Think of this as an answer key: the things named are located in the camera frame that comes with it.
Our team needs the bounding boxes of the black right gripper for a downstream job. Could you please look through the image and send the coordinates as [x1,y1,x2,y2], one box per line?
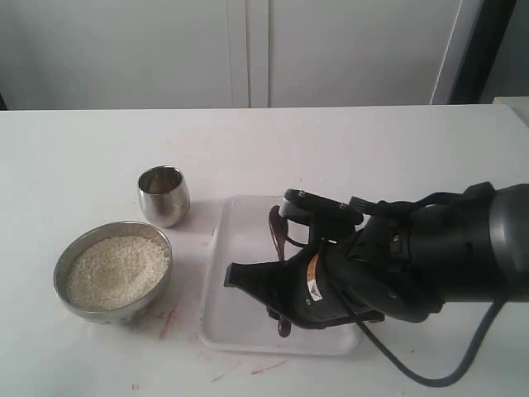
[224,206,439,332]

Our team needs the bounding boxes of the white plastic tray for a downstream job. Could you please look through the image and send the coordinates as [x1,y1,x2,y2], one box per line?
[199,195,361,356]

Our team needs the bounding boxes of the steel bowl of rice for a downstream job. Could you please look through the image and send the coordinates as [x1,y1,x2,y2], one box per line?
[53,221,173,324]

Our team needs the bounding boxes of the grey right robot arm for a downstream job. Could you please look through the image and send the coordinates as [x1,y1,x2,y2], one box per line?
[224,182,528,329]

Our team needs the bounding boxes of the white cabinet doors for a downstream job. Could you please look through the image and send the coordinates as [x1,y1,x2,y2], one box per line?
[1,1,479,110]

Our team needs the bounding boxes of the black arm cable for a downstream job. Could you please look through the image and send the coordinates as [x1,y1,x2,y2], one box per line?
[346,189,505,381]

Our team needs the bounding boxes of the brown wooden spoon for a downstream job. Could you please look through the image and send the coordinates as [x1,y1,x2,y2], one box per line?
[269,205,291,337]

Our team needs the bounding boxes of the stainless steel cup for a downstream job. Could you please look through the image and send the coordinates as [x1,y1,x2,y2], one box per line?
[137,165,191,227]

